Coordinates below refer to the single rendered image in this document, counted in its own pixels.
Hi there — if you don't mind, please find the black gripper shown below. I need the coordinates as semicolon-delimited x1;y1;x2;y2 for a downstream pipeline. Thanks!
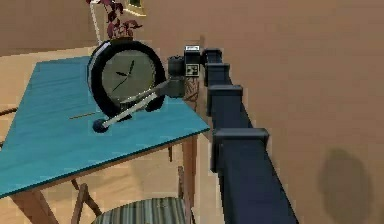
92;55;187;134

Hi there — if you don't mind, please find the black round alarm clock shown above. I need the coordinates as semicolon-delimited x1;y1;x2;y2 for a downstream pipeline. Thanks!
86;39;167;121

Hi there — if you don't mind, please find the dark red houseplant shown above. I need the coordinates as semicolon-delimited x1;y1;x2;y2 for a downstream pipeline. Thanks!
85;0;144;43

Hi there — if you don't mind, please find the striped seat wooden chair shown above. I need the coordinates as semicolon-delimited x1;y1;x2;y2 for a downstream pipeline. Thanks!
70;165;198;224

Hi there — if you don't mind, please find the brown pencil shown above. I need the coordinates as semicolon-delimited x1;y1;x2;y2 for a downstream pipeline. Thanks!
68;112;98;120

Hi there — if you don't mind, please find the blue top wooden table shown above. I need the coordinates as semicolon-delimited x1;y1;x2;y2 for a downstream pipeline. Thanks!
0;54;211;224

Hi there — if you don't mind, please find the yellow framed picture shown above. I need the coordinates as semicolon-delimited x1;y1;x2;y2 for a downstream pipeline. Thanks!
124;0;148;17

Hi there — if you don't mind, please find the white thin post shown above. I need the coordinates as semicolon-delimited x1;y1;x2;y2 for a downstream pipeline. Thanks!
88;1;103;46

